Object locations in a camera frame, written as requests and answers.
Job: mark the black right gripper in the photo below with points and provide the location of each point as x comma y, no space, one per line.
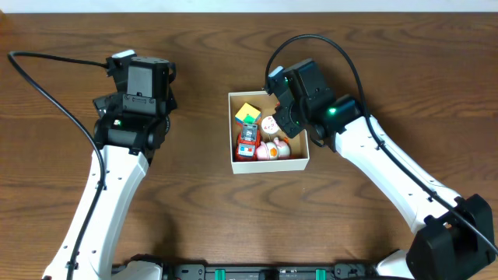
282,117

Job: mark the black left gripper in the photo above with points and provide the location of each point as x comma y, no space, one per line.
100,103

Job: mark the pig face rattle drum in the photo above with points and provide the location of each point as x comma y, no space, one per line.
269,125

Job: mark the colourful puzzle cube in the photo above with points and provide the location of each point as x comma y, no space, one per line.
247,114

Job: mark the red toy truck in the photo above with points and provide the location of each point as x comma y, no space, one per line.
247,142

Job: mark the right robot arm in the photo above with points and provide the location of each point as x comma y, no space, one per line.
453,236

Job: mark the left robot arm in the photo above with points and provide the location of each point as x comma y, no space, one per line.
132,125

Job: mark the white cardboard box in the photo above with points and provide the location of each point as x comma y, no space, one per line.
299,147

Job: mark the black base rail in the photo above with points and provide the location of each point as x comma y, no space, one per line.
204,271

